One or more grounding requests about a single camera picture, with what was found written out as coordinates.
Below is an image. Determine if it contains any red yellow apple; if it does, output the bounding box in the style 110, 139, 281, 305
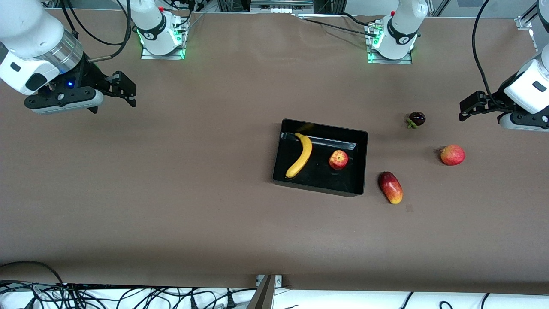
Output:
328, 150, 349, 170

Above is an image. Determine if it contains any yellow banana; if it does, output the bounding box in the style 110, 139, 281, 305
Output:
285, 132, 313, 179

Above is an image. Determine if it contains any black rectangular plastic box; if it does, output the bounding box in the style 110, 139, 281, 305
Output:
272, 118, 369, 198

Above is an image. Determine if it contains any red round peach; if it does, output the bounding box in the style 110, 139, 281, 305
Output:
440, 145, 466, 166

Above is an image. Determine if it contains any dark purple mangosteen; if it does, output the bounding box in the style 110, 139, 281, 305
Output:
406, 111, 426, 129

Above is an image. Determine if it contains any red yellow mango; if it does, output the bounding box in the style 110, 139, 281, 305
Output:
378, 171, 404, 205

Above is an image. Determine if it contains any white power strip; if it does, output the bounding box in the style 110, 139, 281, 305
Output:
251, 0, 314, 14

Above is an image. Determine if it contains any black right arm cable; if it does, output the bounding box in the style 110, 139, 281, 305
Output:
60, 0, 131, 63

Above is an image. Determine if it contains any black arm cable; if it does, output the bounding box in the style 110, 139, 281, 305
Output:
60, 0, 131, 63
472, 0, 501, 106

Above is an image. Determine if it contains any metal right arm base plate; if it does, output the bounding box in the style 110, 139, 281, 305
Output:
141, 17, 190, 60

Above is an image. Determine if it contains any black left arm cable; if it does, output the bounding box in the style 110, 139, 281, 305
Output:
472, 0, 501, 106

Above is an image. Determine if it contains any aluminium frame profile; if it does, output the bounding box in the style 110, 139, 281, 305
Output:
515, 2, 542, 52

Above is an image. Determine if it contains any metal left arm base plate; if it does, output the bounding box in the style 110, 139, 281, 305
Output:
367, 24, 413, 65

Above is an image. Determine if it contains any short black table cable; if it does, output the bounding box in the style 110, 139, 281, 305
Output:
341, 12, 372, 26

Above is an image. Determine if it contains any long black table cable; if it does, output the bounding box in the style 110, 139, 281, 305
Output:
302, 18, 381, 36

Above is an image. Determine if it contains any black looping cable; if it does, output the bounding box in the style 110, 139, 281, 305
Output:
0, 261, 65, 286

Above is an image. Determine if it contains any dark metal post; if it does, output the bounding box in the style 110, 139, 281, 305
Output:
247, 275, 275, 309

